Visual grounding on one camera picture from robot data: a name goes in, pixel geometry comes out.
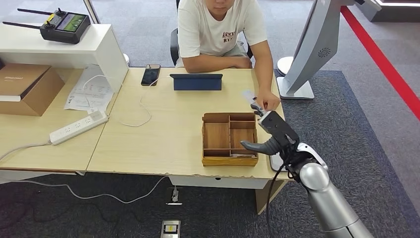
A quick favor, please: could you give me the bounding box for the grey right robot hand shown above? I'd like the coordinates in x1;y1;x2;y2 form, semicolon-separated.
240;101;283;156

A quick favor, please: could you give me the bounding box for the person's right hand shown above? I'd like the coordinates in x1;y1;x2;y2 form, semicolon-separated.
229;56;253;69

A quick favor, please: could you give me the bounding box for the person's left hand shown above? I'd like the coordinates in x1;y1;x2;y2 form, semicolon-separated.
256;89;281;111

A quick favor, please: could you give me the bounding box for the white ID card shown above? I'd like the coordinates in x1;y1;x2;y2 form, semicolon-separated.
242;89;258;106

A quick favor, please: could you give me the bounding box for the grey card reader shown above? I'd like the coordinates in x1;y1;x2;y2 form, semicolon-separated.
269;152;287;173

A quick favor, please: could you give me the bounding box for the person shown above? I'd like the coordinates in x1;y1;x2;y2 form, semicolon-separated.
175;0;281;112

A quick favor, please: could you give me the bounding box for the white round floor base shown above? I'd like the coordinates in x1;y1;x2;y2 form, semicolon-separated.
276;56;294;76

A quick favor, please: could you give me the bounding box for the wooden organizer tray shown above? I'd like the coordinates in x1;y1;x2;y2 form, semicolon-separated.
201;113;259;167

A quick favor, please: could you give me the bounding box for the tablet in blue case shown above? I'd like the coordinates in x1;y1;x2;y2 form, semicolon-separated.
169;73;224;91

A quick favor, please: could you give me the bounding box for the dark grey floor rug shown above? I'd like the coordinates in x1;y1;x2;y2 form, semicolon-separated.
0;69;420;238

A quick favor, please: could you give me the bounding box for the black office chair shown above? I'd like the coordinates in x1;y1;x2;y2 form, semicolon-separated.
170;0;254;66

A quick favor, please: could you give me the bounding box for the grey display kiosk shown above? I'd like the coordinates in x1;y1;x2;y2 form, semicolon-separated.
276;0;357;100

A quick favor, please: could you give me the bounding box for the black smartphone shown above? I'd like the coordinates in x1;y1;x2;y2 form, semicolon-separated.
141;64;161;87

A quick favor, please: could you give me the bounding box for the light wood desk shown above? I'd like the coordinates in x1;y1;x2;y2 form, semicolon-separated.
0;67;116;184
87;67;299;216

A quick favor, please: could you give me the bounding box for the floor socket with plug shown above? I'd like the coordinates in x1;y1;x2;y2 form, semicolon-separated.
165;186;183;206

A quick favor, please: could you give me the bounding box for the metal floor box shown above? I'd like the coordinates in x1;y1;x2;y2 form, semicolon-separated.
160;220;181;238

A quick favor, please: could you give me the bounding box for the printed paper sheet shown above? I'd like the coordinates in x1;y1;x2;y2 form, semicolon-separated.
64;64;114;113

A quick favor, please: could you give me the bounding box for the floor stand with metal pole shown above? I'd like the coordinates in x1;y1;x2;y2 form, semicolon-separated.
82;0;131;66

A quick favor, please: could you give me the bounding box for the grey white platform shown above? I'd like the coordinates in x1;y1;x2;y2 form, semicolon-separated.
358;0;420;23

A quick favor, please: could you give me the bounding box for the white power strip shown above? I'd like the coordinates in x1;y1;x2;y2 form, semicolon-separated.
49;110;109;146

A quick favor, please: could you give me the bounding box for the black remote controller with antennas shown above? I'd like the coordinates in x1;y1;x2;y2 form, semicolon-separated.
2;7;92;45

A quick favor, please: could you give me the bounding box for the brown cardboard box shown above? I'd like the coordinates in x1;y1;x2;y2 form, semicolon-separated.
0;63;65;117

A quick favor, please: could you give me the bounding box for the white desk shelf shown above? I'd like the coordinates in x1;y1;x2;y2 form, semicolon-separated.
0;23;130;94

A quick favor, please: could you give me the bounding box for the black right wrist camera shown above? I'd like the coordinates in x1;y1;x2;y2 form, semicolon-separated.
258;111;300;149

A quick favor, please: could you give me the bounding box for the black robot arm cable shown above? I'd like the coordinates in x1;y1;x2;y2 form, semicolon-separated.
265;154;298;238

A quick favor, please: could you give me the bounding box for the thin white charging cable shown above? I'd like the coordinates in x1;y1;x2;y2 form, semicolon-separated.
119;75;172;128

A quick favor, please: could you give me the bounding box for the thin white cable loop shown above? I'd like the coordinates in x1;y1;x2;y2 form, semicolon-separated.
81;74;111;91

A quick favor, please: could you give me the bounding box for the white floor cable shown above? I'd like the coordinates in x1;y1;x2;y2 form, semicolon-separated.
0;176;168;205

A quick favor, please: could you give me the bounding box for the white power strip cable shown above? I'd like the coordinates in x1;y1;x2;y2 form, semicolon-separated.
0;140;53;162

